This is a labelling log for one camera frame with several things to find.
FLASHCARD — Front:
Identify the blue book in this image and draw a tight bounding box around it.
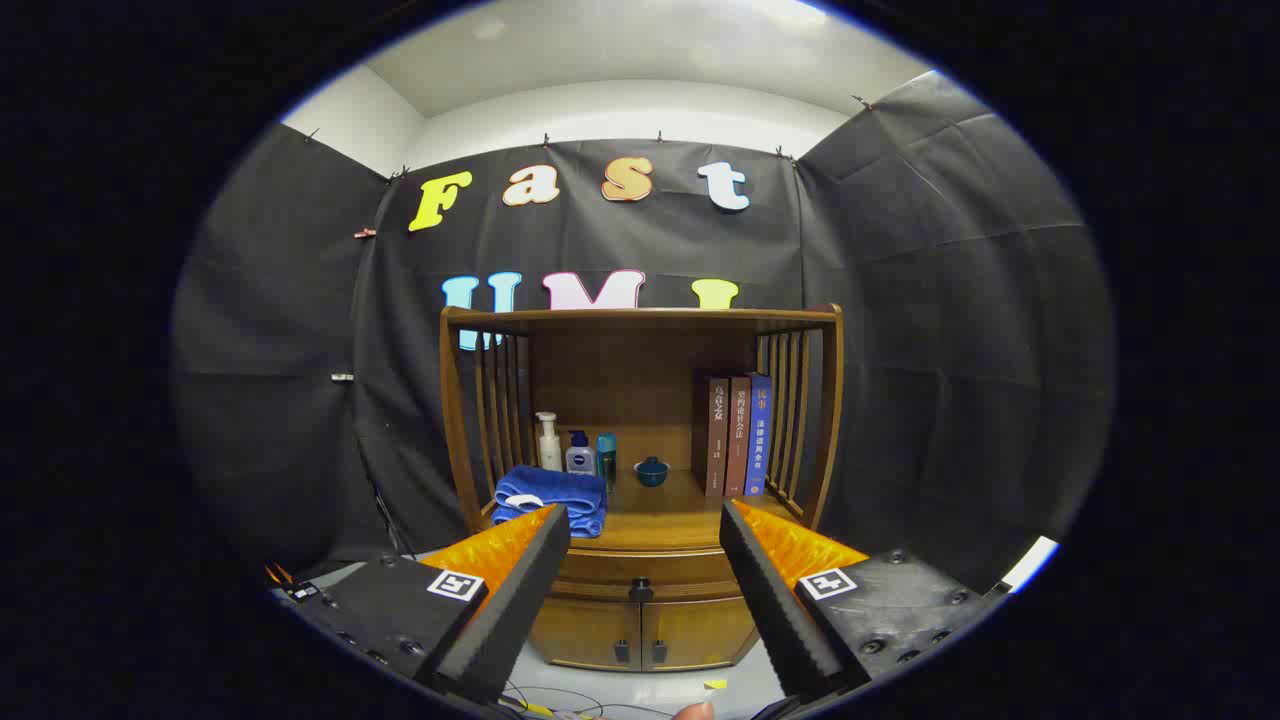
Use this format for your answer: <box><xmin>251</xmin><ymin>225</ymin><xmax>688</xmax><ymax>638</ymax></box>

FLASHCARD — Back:
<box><xmin>745</xmin><ymin>372</ymin><xmax>773</xmax><ymax>498</ymax></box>

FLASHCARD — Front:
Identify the dark brown book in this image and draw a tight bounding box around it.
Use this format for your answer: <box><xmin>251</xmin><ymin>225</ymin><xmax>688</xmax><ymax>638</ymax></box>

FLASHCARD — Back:
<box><xmin>692</xmin><ymin>372</ymin><xmax>731</xmax><ymax>498</ymax></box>

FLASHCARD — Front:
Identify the thin black cable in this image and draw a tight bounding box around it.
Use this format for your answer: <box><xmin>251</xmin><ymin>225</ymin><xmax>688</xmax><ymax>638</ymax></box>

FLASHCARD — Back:
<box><xmin>500</xmin><ymin>680</ymin><xmax>606</xmax><ymax>720</ymax></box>

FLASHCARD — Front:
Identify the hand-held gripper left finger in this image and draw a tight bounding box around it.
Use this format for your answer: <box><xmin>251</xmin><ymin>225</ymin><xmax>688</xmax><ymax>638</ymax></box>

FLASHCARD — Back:
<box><xmin>268</xmin><ymin>503</ymin><xmax>572</xmax><ymax>706</ymax></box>

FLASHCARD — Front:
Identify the wooden cabinet door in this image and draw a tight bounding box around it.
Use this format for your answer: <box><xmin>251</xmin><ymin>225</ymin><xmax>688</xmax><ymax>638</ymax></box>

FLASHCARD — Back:
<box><xmin>641</xmin><ymin>598</ymin><xmax>758</xmax><ymax>669</ymax></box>
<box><xmin>528</xmin><ymin>598</ymin><xmax>643</xmax><ymax>671</ymax></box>

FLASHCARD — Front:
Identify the folded blue towel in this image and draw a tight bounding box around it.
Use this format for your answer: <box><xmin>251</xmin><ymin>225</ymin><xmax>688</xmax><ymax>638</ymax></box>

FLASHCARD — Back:
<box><xmin>490</xmin><ymin>465</ymin><xmax>608</xmax><ymax>539</ymax></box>

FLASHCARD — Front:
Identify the wooden cabinet with shelf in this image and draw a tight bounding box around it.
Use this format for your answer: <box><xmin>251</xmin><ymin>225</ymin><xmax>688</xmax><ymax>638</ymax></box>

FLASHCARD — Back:
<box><xmin>440</xmin><ymin>304</ymin><xmax>844</xmax><ymax>673</ymax></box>

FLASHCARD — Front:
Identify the reddish brown book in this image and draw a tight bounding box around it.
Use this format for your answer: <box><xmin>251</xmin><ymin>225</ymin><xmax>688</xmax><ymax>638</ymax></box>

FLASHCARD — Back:
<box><xmin>726</xmin><ymin>375</ymin><xmax>751</xmax><ymax>498</ymax></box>

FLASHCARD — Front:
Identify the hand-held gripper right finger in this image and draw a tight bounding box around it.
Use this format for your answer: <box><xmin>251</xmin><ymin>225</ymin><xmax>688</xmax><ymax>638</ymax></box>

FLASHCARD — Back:
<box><xmin>719</xmin><ymin>499</ymin><xmax>1006</xmax><ymax>699</ymax></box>

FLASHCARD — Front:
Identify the wooden countertop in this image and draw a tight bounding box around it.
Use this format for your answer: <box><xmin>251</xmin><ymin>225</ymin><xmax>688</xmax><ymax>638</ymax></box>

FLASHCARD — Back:
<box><xmin>480</xmin><ymin>468</ymin><xmax>801</xmax><ymax>553</ymax></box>

